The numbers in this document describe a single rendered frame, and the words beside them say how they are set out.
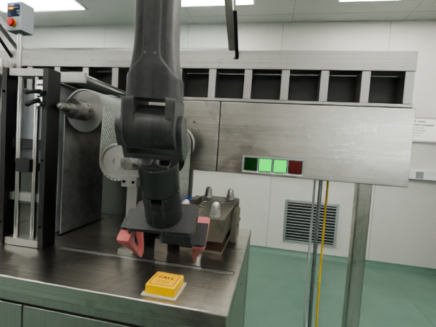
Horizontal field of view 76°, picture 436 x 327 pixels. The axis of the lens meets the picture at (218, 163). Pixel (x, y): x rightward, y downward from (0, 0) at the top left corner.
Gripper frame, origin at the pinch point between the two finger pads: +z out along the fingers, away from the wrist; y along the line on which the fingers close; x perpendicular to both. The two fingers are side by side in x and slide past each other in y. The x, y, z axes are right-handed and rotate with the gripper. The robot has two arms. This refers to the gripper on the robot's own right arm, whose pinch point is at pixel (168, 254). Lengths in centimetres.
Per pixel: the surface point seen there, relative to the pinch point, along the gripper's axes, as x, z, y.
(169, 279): -7.6, 18.4, 2.8
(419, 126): -272, 87, -210
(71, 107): -45, -8, 41
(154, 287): -4.3, 17.2, 5.5
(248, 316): -85, 168, -28
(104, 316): -1.5, 26.2, 17.7
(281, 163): -66, 20, -29
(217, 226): -27.7, 19.9, -6.7
